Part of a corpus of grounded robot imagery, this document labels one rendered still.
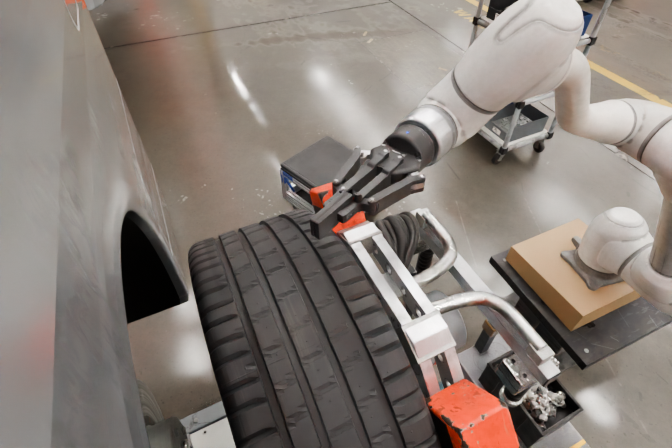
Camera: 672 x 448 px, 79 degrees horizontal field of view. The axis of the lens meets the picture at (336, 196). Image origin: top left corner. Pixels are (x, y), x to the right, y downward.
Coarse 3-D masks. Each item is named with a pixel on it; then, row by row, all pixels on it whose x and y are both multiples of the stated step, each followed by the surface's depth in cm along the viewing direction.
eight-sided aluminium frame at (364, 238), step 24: (360, 240) 70; (384, 240) 70; (360, 264) 68; (384, 264) 69; (384, 288) 63; (408, 288) 63; (432, 312) 60; (408, 336) 58; (432, 336) 58; (456, 360) 59; (432, 384) 58
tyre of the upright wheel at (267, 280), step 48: (240, 240) 67; (288, 240) 65; (336, 240) 64; (240, 288) 57; (288, 288) 56; (336, 288) 57; (240, 336) 52; (288, 336) 53; (336, 336) 52; (384, 336) 53; (240, 384) 49; (288, 384) 49; (336, 384) 50; (384, 384) 51; (240, 432) 46; (288, 432) 47; (336, 432) 48; (384, 432) 49; (432, 432) 51
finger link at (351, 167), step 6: (354, 150) 63; (360, 150) 63; (354, 156) 61; (360, 156) 62; (348, 162) 60; (354, 162) 60; (342, 168) 59; (348, 168) 59; (354, 168) 61; (342, 174) 58; (348, 174) 59; (354, 174) 62; (336, 180) 57; (342, 180) 58; (336, 186) 57
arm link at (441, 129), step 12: (420, 108) 66; (432, 108) 65; (408, 120) 64; (420, 120) 63; (432, 120) 63; (444, 120) 64; (432, 132) 62; (444, 132) 63; (456, 132) 66; (444, 144) 63
